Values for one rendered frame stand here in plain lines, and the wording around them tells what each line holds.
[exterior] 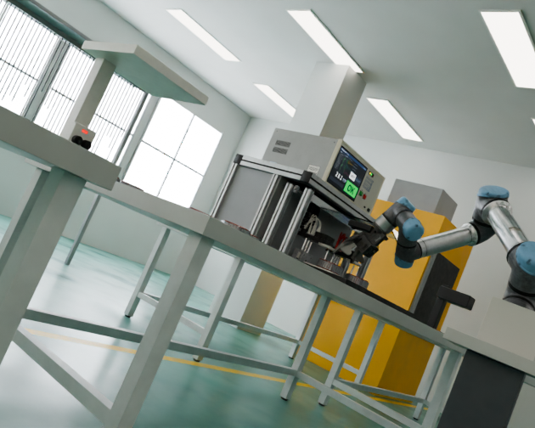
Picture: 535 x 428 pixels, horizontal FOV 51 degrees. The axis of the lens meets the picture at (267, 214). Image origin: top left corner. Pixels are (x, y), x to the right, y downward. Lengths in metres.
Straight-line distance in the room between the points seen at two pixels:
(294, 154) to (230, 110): 8.02
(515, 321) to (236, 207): 1.18
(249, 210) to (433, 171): 6.27
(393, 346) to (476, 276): 2.21
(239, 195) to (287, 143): 0.34
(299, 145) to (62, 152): 1.62
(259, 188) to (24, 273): 1.45
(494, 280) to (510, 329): 5.75
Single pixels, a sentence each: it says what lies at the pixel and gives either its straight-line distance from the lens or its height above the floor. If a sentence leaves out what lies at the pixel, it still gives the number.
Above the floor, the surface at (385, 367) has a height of 0.30.
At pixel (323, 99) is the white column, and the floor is 2.82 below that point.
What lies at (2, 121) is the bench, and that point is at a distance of 1.01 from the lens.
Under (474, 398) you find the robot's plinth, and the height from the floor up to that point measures 0.57.
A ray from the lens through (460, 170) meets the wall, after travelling 8.37.
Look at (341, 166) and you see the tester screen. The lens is 2.46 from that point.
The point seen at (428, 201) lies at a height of 2.12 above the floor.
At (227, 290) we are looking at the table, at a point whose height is 0.48.
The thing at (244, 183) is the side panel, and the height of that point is 1.00.
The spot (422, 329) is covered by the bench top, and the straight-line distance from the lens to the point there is 2.65.
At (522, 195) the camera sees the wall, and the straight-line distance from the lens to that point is 8.00.
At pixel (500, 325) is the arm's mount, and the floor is 0.82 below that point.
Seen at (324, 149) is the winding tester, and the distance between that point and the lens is 2.46.
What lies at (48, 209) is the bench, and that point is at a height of 0.62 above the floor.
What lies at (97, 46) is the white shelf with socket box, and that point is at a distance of 2.22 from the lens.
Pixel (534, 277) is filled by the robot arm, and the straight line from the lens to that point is 2.06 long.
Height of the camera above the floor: 0.67
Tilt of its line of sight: 6 degrees up
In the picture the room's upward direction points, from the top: 23 degrees clockwise
